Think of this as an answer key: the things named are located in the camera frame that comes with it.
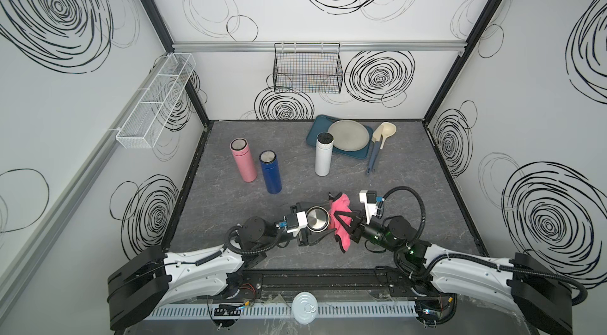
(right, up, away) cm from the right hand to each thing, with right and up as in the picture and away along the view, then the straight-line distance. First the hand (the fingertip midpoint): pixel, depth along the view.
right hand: (336, 218), depth 70 cm
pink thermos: (-32, +20, +12) cm, 40 cm away
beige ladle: (+31, +29, +44) cm, 61 cm away
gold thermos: (-6, +4, -12) cm, 14 cm away
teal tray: (-2, +33, +49) cm, 59 cm away
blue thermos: (-22, +12, +14) cm, 29 cm away
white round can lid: (-9, -23, -5) cm, 26 cm away
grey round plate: (+12, +26, +44) cm, 52 cm away
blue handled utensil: (+24, +25, +40) cm, 53 cm away
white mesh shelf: (-60, +28, +2) cm, 66 cm away
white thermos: (-3, +19, +18) cm, 26 cm away
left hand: (-3, +4, -10) cm, 11 cm away
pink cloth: (+2, +5, 0) cm, 5 cm away
